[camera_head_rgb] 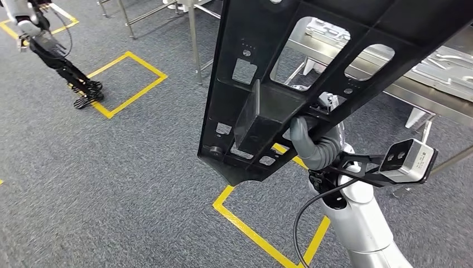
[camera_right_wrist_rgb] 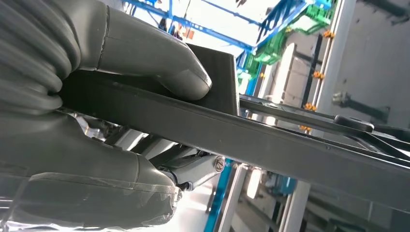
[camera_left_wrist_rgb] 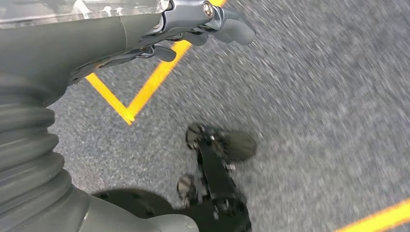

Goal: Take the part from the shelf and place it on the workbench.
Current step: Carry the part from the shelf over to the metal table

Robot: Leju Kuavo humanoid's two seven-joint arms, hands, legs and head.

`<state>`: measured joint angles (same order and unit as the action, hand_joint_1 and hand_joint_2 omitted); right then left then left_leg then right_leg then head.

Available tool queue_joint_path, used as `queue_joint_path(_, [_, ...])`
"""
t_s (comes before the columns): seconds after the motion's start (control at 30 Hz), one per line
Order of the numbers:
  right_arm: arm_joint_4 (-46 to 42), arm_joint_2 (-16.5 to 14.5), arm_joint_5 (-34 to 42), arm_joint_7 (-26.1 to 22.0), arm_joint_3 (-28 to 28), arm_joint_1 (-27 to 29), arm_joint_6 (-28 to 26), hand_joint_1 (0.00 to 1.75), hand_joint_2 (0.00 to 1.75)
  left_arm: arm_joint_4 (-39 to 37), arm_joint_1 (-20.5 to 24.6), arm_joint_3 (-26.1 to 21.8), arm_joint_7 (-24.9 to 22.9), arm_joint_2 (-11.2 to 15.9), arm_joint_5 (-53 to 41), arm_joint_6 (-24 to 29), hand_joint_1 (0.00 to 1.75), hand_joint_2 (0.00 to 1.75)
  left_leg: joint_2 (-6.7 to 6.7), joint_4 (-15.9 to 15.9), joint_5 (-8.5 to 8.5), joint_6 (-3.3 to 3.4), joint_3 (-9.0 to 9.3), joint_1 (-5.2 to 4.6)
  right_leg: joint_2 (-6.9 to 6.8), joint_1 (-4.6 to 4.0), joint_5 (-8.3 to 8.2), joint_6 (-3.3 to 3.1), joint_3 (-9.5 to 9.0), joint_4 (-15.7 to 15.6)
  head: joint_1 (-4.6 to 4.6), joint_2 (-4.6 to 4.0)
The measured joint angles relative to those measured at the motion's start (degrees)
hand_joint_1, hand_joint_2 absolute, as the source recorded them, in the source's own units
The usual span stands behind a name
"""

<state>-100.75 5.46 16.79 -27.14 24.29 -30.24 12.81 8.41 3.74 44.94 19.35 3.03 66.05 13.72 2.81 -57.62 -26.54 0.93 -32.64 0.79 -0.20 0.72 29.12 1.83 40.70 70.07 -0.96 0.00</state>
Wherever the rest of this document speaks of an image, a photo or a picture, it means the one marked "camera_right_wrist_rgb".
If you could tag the blue metal shelf rack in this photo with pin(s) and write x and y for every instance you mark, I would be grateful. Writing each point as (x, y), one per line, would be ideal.
(208, 31)

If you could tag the blue vertical beam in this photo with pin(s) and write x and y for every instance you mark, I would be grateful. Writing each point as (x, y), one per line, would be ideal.
(217, 198)

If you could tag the white vertical post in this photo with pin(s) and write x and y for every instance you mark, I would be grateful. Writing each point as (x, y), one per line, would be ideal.
(339, 48)
(232, 198)

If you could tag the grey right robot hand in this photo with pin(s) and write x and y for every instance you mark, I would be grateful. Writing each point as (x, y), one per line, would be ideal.
(144, 54)

